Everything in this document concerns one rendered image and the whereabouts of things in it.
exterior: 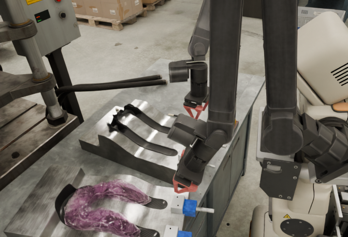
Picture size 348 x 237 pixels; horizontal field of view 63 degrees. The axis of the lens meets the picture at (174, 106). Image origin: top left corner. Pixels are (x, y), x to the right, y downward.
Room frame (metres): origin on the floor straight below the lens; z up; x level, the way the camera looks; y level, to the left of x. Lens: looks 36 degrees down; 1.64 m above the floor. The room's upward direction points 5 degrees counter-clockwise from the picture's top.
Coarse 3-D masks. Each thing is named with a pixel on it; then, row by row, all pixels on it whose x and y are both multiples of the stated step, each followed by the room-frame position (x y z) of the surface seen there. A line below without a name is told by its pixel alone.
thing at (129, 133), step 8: (128, 104) 1.01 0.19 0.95; (120, 112) 0.95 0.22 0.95; (128, 112) 0.96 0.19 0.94; (136, 112) 0.99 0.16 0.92; (112, 120) 0.97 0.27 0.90; (144, 120) 0.94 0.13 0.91; (152, 120) 0.95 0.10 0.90; (112, 128) 0.87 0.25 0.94; (120, 128) 0.90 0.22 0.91; (128, 128) 0.88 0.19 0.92; (160, 128) 0.91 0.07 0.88; (168, 128) 0.91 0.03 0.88; (128, 136) 0.85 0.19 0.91; (136, 136) 0.85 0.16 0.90; (144, 144) 0.82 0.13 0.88; (152, 144) 0.82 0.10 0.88; (160, 152) 0.76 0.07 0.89; (168, 152) 0.77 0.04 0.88; (176, 152) 0.76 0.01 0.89
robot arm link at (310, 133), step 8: (304, 112) 0.46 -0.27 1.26; (264, 120) 0.47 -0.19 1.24; (296, 120) 0.44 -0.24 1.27; (304, 120) 0.44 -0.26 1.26; (312, 120) 0.45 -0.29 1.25; (264, 128) 0.44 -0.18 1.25; (304, 128) 0.42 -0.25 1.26; (312, 128) 0.42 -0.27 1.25; (304, 136) 0.41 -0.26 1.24; (312, 136) 0.41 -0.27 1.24; (304, 144) 0.41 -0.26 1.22
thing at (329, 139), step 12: (324, 132) 0.42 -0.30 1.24; (336, 132) 0.42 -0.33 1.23; (312, 144) 0.41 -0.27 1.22; (324, 144) 0.40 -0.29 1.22; (336, 144) 0.40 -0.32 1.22; (312, 156) 0.41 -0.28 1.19; (324, 156) 0.39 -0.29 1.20; (336, 156) 0.39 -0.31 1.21; (324, 168) 0.39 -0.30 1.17; (336, 168) 0.37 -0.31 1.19; (324, 180) 0.37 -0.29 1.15
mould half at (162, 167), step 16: (112, 112) 1.09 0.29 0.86; (144, 112) 0.98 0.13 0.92; (160, 112) 1.00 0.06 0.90; (96, 128) 0.98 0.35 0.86; (144, 128) 0.90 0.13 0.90; (80, 144) 0.91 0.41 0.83; (96, 144) 0.87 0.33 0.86; (112, 144) 0.81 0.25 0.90; (128, 144) 0.81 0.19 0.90; (160, 144) 0.81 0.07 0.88; (176, 144) 0.80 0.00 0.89; (112, 160) 0.83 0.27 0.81; (128, 160) 0.78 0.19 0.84; (144, 160) 0.74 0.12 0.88; (160, 160) 0.72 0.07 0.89; (176, 160) 0.71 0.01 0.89; (160, 176) 0.71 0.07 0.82
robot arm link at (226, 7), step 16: (224, 0) 0.48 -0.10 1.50; (240, 0) 0.47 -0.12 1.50; (224, 16) 0.48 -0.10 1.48; (240, 16) 0.48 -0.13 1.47; (224, 32) 0.48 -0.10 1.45; (240, 32) 0.48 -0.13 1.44; (224, 48) 0.48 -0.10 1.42; (224, 64) 0.48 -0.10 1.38; (224, 80) 0.48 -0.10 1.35; (224, 96) 0.47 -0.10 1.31; (208, 112) 0.48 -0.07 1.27; (224, 112) 0.47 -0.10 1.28; (208, 128) 0.47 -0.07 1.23; (224, 128) 0.46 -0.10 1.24; (224, 144) 0.46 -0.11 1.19
